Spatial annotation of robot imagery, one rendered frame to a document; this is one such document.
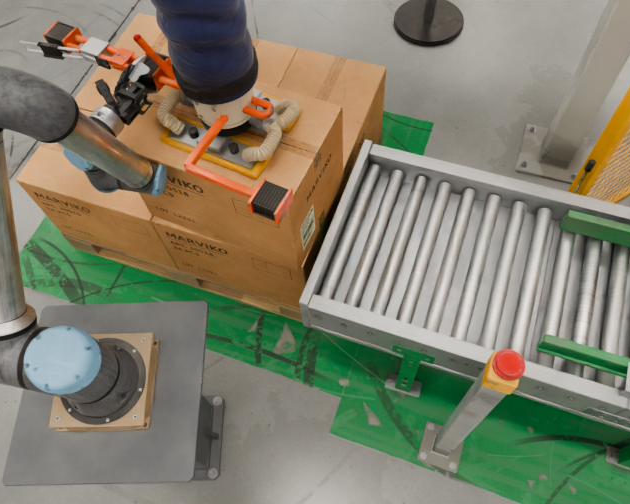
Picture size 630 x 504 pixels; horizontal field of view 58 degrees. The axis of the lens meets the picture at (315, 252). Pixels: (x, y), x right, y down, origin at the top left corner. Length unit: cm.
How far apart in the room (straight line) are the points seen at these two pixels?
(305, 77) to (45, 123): 144
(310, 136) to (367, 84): 75
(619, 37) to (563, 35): 122
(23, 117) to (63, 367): 54
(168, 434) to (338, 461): 87
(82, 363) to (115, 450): 35
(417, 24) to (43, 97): 262
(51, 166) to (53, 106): 124
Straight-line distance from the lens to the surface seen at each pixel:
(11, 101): 121
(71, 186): 236
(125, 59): 187
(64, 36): 201
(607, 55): 251
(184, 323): 169
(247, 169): 165
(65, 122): 124
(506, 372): 132
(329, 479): 228
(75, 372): 138
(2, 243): 137
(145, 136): 184
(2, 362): 148
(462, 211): 207
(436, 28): 351
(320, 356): 238
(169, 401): 163
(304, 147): 170
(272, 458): 230
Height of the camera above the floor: 226
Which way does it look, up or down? 61 degrees down
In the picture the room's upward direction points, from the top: 6 degrees counter-clockwise
